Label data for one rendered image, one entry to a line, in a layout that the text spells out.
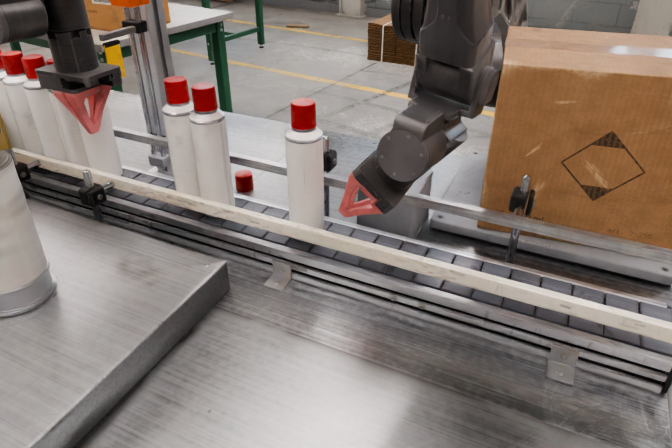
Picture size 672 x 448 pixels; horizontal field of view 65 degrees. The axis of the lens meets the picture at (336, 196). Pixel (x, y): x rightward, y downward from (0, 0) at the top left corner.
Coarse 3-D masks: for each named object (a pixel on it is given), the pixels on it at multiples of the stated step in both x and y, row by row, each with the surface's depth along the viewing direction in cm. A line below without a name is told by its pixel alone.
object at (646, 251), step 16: (160, 144) 88; (240, 160) 82; (256, 160) 81; (336, 176) 77; (432, 208) 71; (448, 208) 70; (464, 208) 69; (480, 208) 69; (512, 224) 67; (528, 224) 66; (544, 224) 66; (576, 240) 64; (592, 240) 64; (608, 240) 63; (624, 240) 63; (640, 256) 62; (656, 256) 61
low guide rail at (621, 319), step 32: (32, 160) 94; (160, 192) 83; (256, 224) 77; (288, 224) 74; (384, 256) 69; (416, 256) 68; (480, 288) 65; (512, 288) 63; (608, 320) 59; (640, 320) 58
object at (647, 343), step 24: (120, 192) 89; (192, 216) 83; (288, 216) 83; (288, 240) 77; (384, 240) 77; (360, 264) 72; (384, 264) 72; (456, 264) 72; (480, 264) 72; (456, 288) 68; (552, 288) 68; (576, 288) 68; (528, 312) 64; (552, 312) 64; (648, 312) 64; (600, 336) 61; (624, 336) 60
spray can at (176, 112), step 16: (176, 80) 76; (176, 96) 76; (176, 112) 77; (176, 128) 78; (176, 144) 79; (192, 144) 80; (176, 160) 81; (192, 160) 81; (176, 176) 83; (192, 176) 82; (192, 192) 84
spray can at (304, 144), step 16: (304, 112) 68; (304, 128) 69; (288, 144) 70; (304, 144) 69; (320, 144) 70; (288, 160) 71; (304, 160) 70; (320, 160) 71; (288, 176) 73; (304, 176) 71; (320, 176) 72; (288, 192) 74; (304, 192) 72; (320, 192) 74; (304, 208) 74; (320, 208) 75; (304, 224) 75; (320, 224) 76
